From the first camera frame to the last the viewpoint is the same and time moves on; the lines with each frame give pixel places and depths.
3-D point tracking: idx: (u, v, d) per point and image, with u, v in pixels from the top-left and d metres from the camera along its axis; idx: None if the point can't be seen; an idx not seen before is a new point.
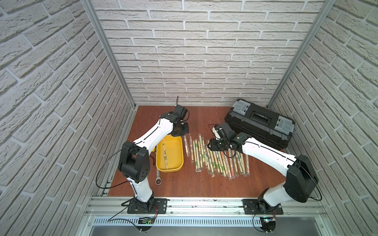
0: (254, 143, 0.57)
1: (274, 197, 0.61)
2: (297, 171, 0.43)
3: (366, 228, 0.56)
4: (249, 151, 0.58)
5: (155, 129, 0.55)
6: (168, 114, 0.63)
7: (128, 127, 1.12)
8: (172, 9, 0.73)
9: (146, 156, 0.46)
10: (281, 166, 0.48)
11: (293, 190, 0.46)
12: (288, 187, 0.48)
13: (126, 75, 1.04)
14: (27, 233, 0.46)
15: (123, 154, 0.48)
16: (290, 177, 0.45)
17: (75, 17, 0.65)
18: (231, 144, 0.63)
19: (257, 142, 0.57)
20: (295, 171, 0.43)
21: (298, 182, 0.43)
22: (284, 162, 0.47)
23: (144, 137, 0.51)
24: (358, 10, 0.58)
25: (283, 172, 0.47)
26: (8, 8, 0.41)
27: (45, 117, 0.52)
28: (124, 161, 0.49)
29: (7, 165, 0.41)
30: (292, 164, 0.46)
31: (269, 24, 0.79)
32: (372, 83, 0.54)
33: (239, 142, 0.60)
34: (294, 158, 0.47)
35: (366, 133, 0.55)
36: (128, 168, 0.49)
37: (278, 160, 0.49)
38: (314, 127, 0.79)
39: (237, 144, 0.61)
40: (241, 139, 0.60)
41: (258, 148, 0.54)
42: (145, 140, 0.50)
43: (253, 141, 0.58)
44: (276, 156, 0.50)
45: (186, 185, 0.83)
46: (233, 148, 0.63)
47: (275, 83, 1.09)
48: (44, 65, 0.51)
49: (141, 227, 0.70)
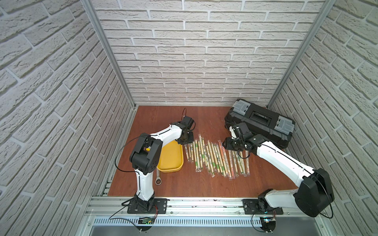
0: (270, 148, 0.55)
1: (276, 199, 0.60)
2: (312, 183, 0.41)
3: (366, 228, 0.56)
4: (266, 151, 0.55)
5: (167, 130, 0.61)
6: (178, 123, 0.71)
7: (128, 126, 1.12)
8: (172, 9, 0.73)
9: (160, 148, 0.52)
10: (296, 176, 0.46)
11: (303, 201, 0.45)
12: (298, 198, 0.46)
13: (126, 75, 1.04)
14: (27, 233, 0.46)
15: (140, 142, 0.53)
16: (303, 188, 0.43)
17: (75, 17, 0.65)
18: (246, 144, 0.62)
19: (274, 147, 0.55)
20: (309, 183, 0.41)
21: (311, 194, 0.41)
22: (300, 172, 0.45)
23: (159, 132, 0.57)
24: (358, 10, 0.58)
25: (297, 182, 0.47)
26: (8, 8, 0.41)
27: (45, 116, 0.52)
28: (138, 150, 0.53)
29: (7, 165, 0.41)
30: (308, 176, 0.43)
31: (269, 24, 0.79)
32: (372, 83, 0.54)
33: (254, 143, 0.59)
34: (312, 170, 0.45)
35: (366, 133, 0.55)
36: (139, 158, 0.52)
37: (293, 169, 0.47)
38: (314, 127, 0.79)
39: (252, 145, 0.59)
40: (257, 140, 0.59)
41: (273, 153, 0.53)
42: (159, 134, 0.56)
43: (270, 144, 0.56)
44: (292, 164, 0.48)
45: (186, 185, 0.83)
46: (248, 148, 0.62)
47: (275, 83, 1.09)
48: (44, 66, 0.51)
49: (141, 227, 0.71)
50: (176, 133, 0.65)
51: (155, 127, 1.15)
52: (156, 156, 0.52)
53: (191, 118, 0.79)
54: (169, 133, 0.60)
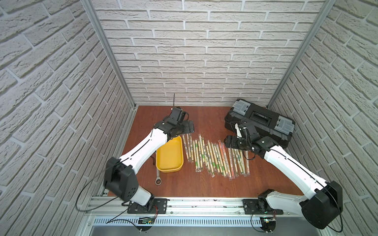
0: (280, 154, 0.52)
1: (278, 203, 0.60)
2: (324, 197, 0.39)
3: (366, 228, 0.56)
4: (275, 158, 0.52)
5: (146, 142, 0.50)
6: (162, 124, 0.58)
7: (128, 126, 1.12)
8: (172, 9, 0.73)
9: (132, 174, 0.42)
10: (307, 188, 0.44)
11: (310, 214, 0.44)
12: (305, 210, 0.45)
13: (126, 75, 1.03)
14: (27, 233, 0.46)
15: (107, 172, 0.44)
16: (313, 200, 0.41)
17: (75, 17, 0.65)
18: (253, 147, 0.59)
19: (284, 153, 0.52)
20: (321, 196, 0.40)
21: (323, 208, 0.39)
22: (312, 183, 0.43)
23: (132, 154, 0.46)
24: (358, 10, 0.58)
25: (306, 193, 0.45)
26: (8, 8, 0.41)
27: (45, 116, 0.52)
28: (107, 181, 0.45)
29: (7, 165, 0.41)
30: (320, 188, 0.41)
31: (269, 24, 0.79)
32: (372, 83, 0.53)
33: (262, 147, 0.56)
34: (325, 182, 0.43)
35: (366, 133, 0.55)
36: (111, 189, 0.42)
37: (305, 180, 0.44)
38: (314, 127, 0.79)
39: (260, 148, 0.56)
40: (265, 143, 0.56)
41: (283, 160, 0.50)
42: (133, 156, 0.45)
43: (279, 150, 0.53)
44: (303, 175, 0.45)
45: (186, 185, 0.83)
46: (255, 151, 0.58)
47: (275, 83, 1.09)
48: (44, 65, 0.51)
49: (141, 227, 0.70)
50: (158, 145, 0.54)
51: None
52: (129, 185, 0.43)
53: (179, 113, 0.62)
54: (146, 149, 0.48)
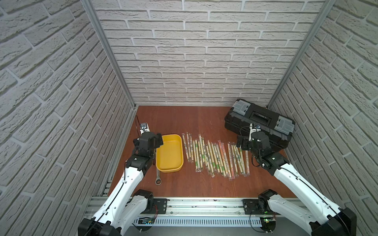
0: (291, 173, 0.50)
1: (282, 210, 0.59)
2: (337, 225, 0.38)
3: (366, 228, 0.56)
4: (287, 175, 0.51)
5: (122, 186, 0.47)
6: (133, 160, 0.54)
7: (128, 127, 1.12)
8: (172, 9, 0.73)
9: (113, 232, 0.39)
10: (320, 212, 0.42)
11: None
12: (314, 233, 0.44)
13: (126, 75, 1.04)
14: (27, 233, 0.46)
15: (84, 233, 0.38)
16: (326, 227, 0.40)
17: (75, 17, 0.65)
18: (263, 163, 0.57)
19: (295, 173, 0.50)
20: (333, 224, 0.38)
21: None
22: (325, 209, 0.41)
23: (109, 203, 0.42)
24: (358, 10, 0.58)
25: (318, 218, 0.43)
26: (8, 8, 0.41)
27: (45, 117, 0.52)
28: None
29: (7, 165, 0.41)
30: (333, 215, 0.40)
31: (269, 24, 0.79)
32: (372, 83, 0.53)
33: (273, 164, 0.54)
34: (338, 208, 0.41)
35: (366, 133, 0.55)
36: None
37: (317, 204, 0.43)
38: (314, 127, 0.79)
39: (269, 164, 0.55)
40: (275, 160, 0.55)
41: (295, 180, 0.49)
42: (109, 209, 0.41)
43: (290, 169, 0.51)
44: (316, 199, 0.44)
45: (186, 185, 0.83)
46: (264, 166, 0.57)
47: (275, 84, 1.10)
48: (44, 66, 0.51)
49: (141, 227, 0.70)
50: (136, 184, 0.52)
51: (155, 126, 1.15)
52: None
53: (148, 143, 0.57)
54: (123, 196, 0.45)
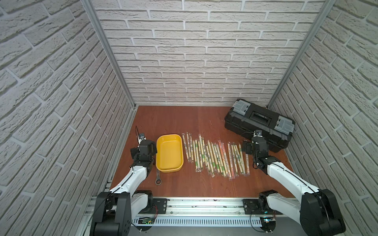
0: (279, 167, 0.58)
1: (279, 205, 0.59)
2: (312, 199, 0.42)
3: (366, 228, 0.56)
4: (274, 168, 0.59)
5: (131, 175, 0.53)
6: (139, 162, 0.63)
7: (128, 127, 1.12)
8: (172, 9, 0.73)
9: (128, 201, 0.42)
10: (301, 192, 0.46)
11: (308, 222, 0.43)
12: (304, 217, 0.44)
13: (126, 75, 1.04)
14: (27, 233, 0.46)
15: (100, 208, 0.41)
16: (305, 204, 0.43)
17: (75, 17, 0.65)
18: (258, 162, 0.66)
19: (282, 166, 0.58)
20: (309, 198, 0.42)
21: (311, 210, 0.41)
22: (305, 189, 0.46)
23: (121, 185, 0.47)
24: (358, 10, 0.58)
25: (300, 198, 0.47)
26: (8, 8, 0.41)
27: (45, 116, 0.52)
28: (100, 220, 0.40)
29: (7, 165, 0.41)
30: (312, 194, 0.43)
31: (269, 24, 0.79)
32: (372, 83, 0.54)
33: (266, 163, 0.63)
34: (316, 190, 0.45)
35: (366, 133, 0.55)
36: (106, 226, 0.40)
37: (299, 186, 0.48)
38: (314, 127, 0.79)
39: (263, 164, 0.63)
40: (268, 160, 0.63)
41: (281, 171, 0.55)
42: (123, 186, 0.47)
43: (280, 164, 0.59)
44: (299, 182, 0.49)
45: (186, 184, 0.83)
46: (259, 166, 0.66)
47: (275, 84, 1.10)
48: (44, 65, 0.51)
49: (141, 227, 0.70)
50: (142, 176, 0.58)
51: (155, 126, 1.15)
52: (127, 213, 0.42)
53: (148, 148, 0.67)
54: (135, 180, 0.51)
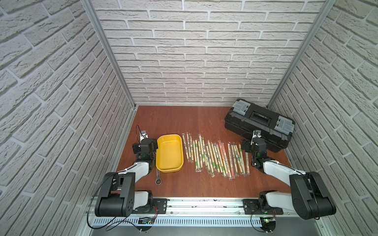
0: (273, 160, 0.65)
1: (277, 199, 0.60)
2: (299, 178, 0.46)
3: (366, 228, 0.56)
4: (267, 163, 0.64)
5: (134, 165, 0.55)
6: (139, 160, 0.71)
7: (128, 127, 1.12)
8: (172, 9, 0.73)
9: (133, 182, 0.45)
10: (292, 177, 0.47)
11: (298, 202, 0.46)
12: (295, 198, 0.47)
13: (126, 75, 1.04)
14: (27, 233, 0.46)
15: (107, 185, 0.44)
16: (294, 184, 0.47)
17: (75, 17, 0.65)
18: (256, 162, 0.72)
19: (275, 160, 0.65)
20: (296, 178, 0.46)
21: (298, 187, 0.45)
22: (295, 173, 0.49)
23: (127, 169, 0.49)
24: (358, 10, 0.58)
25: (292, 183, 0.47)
26: (8, 8, 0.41)
27: (45, 117, 0.52)
28: (106, 195, 0.43)
29: (7, 165, 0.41)
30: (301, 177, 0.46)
31: (269, 24, 0.79)
32: (372, 83, 0.54)
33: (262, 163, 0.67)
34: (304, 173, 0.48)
35: (366, 133, 0.55)
36: (109, 202, 0.42)
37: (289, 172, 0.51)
38: (314, 127, 0.79)
39: (260, 164, 0.68)
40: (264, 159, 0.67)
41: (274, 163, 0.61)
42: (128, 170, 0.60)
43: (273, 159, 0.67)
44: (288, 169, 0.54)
45: (186, 185, 0.83)
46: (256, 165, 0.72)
47: (275, 84, 1.10)
48: (44, 65, 0.51)
49: (141, 227, 0.70)
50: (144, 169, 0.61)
51: (155, 126, 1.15)
52: (131, 192, 0.44)
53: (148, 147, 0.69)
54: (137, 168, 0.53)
